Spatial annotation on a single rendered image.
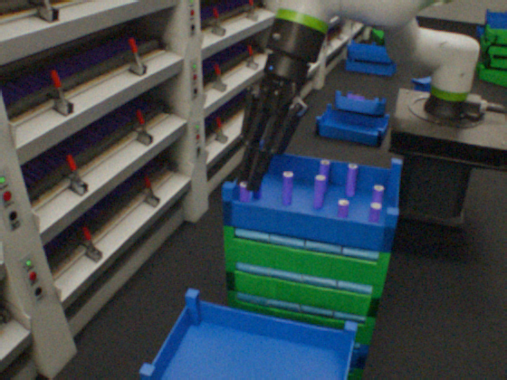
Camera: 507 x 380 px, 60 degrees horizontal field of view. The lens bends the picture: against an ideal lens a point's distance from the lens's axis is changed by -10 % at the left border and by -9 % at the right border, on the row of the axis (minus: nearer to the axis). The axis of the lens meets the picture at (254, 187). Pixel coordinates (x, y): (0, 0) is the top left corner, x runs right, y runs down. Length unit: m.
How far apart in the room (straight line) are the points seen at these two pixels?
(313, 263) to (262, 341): 0.17
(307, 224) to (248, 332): 0.23
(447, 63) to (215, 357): 1.08
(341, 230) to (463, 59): 0.83
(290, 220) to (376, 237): 0.15
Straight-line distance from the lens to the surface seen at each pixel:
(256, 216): 0.84
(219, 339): 0.88
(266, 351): 0.86
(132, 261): 1.39
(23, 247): 0.99
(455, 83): 1.53
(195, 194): 1.54
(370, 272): 0.87
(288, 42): 0.79
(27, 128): 0.97
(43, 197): 1.09
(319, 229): 0.82
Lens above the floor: 0.91
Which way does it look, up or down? 31 degrees down
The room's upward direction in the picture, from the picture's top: straight up
